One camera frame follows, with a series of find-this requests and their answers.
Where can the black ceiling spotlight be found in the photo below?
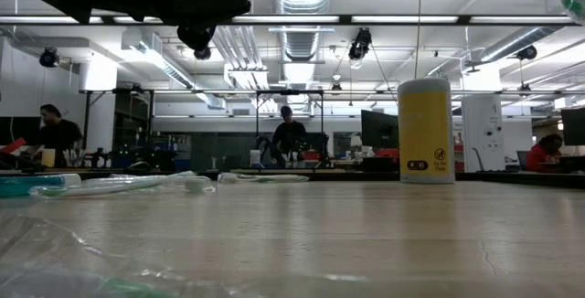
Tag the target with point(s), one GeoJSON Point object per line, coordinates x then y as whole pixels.
{"type": "Point", "coordinates": [49, 58]}
{"type": "Point", "coordinates": [528, 52]}
{"type": "Point", "coordinates": [202, 55]}
{"type": "Point", "coordinates": [361, 42]}

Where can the black monitor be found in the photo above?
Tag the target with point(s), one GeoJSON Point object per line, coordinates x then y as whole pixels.
{"type": "Point", "coordinates": [573, 126]}
{"type": "Point", "coordinates": [379, 129]}

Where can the yellow wipes canister white lid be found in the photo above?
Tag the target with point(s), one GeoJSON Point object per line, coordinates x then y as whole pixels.
{"type": "Point", "coordinates": [425, 129]}

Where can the teal mouthwash bottle white cap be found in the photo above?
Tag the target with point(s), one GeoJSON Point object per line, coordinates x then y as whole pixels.
{"type": "Point", "coordinates": [27, 186]}

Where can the red object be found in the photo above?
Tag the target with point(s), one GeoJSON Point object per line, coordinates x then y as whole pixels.
{"type": "Point", "coordinates": [13, 146]}

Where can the yellow cup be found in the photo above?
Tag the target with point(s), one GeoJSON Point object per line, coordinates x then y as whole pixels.
{"type": "Point", "coordinates": [49, 158]}

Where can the white tub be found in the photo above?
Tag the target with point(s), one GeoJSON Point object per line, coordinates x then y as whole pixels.
{"type": "Point", "coordinates": [255, 158]}

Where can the black background station frame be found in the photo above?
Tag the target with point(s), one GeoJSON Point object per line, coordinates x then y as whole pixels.
{"type": "Point", "coordinates": [288, 92]}

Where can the person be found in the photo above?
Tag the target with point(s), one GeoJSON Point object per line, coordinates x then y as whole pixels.
{"type": "Point", "coordinates": [57, 133]}
{"type": "Point", "coordinates": [541, 156]}
{"type": "Point", "coordinates": [290, 135]}

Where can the black wall screen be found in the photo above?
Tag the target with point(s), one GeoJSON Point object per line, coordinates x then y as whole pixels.
{"type": "Point", "coordinates": [18, 129]}

